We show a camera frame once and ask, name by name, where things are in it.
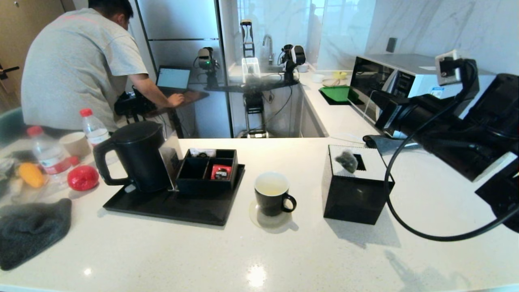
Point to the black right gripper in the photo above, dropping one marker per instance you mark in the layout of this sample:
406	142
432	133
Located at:
421	119

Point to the grey tea bag packets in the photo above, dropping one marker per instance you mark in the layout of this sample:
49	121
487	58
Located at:
347	161

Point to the black electric kettle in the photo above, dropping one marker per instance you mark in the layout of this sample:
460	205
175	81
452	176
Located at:
140	162

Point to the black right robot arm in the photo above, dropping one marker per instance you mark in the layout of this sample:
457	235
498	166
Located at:
494	134

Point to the dark grey folded cloth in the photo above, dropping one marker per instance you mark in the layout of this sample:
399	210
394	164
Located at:
377	142

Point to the silver microwave oven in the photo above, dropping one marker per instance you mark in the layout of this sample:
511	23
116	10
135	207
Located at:
405	64

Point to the green tray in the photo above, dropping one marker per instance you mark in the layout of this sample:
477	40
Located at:
338	94

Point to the yellow bowl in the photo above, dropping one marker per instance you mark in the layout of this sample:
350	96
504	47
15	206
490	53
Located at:
339	75

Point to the beige plate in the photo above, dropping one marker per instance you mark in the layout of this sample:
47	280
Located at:
329	83

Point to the white bowl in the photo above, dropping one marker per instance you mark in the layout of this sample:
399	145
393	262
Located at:
318	78

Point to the black tissue box white lid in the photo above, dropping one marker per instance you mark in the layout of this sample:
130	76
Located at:
352	198

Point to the chrome kitchen faucet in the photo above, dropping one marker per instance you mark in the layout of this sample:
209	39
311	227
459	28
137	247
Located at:
268	44

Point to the clear plastic rack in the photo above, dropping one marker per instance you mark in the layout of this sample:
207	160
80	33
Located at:
250	69

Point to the black mug white inside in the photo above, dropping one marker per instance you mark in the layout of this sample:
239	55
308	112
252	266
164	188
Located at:
269	205

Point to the round white coaster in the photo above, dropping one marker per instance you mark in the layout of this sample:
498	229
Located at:
263	223

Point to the red coffee sachet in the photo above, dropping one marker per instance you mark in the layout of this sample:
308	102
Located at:
221	172

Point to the brown wooden desk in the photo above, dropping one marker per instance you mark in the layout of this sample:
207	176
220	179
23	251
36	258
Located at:
190	97

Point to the black compartment organizer box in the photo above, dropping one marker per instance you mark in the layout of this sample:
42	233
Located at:
202	188

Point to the black laptop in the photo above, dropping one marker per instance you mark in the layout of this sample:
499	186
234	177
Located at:
173	77

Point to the clear acrylic sign stand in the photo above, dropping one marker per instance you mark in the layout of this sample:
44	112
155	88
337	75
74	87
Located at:
170	156

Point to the silver refrigerator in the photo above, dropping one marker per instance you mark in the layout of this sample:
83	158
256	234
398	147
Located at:
178	20

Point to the black serving tray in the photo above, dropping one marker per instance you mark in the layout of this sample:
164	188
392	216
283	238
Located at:
182	211

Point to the clear water bottle red cap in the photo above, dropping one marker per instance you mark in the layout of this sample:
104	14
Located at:
48	156
94	129

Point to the person in grey t-shirt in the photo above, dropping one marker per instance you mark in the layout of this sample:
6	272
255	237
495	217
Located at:
77	69

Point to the red foil ball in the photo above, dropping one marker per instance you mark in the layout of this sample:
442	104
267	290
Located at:
83	178

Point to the brown paper cup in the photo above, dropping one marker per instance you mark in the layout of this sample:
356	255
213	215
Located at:
75	145

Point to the red toy chili pepper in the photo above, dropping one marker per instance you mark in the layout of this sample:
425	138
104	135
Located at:
73	161

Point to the green chair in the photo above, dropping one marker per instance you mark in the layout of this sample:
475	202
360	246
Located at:
10	123

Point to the dark grey fuzzy towel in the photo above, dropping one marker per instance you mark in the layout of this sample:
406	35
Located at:
28	231

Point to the black wall outlet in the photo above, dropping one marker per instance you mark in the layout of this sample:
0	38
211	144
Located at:
391	45

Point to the white framed wrist camera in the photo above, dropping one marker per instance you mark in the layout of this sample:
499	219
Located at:
448	67

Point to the black upright frame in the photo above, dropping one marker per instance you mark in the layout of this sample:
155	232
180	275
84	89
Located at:
247	44

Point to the grey camera head green light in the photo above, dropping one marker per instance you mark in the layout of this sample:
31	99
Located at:
206	61

